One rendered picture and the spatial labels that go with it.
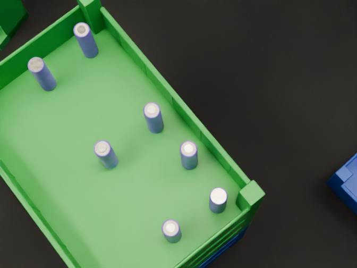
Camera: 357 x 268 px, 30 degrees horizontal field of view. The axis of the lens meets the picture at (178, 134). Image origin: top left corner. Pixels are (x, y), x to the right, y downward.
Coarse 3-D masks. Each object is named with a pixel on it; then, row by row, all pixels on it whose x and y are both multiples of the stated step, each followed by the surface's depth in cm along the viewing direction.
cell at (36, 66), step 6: (30, 60) 72; (36, 60) 72; (42, 60) 72; (30, 66) 72; (36, 66) 72; (42, 66) 72; (36, 72) 72; (42, 72) 73; (48, 72) 74; (36, 78) 74; (42, 78) 74; (48, 78) 75; (54, 78) 77; (42, 84) 76; (48, 84) 76; (54, 84) 77; (48, 90) 78
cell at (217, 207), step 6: (210, 192) 68; (216, 192) 68; (222, 192) 68; (210, 198) 68; (216, 198) 68; (222, 198) 68; (210, 204) 70; (216, 204) 68; (222, 204) 68; (216, 210) 71; (222, 210) 72
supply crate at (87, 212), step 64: (0, 64) 74; (64, 64) 79; (128, 64) 79; (0, 128) 77; (64, 128) 77; (128, 128) 77; (192, 128) 76; (64, 192) 75; (128, 192) 75; (192, 192) 75; (256, 192) 67; (64, 256) 68; (128, 256) 73; (192, 256) 68
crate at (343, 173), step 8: (352, 160) 102; (344, 168) 99; (352, 168) 107; (336, 176) 100; (344, 176) 99; (352, 176) 107; (328, 184) 106; (336, 184) 102; (344, 184) 106; (352, 184) 106; (336, 192) 106; (344, 192) 102; (352, 192) 106; (344, 200) 105; (352, 200) 102; (352, 208) 105
